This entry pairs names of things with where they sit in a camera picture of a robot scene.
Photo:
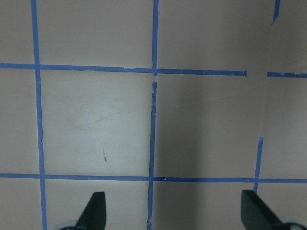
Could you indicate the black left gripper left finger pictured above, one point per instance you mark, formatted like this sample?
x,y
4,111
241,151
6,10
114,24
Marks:
x,y
94,214

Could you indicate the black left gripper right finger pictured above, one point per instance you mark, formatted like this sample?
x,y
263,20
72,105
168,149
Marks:
x,y
256,215

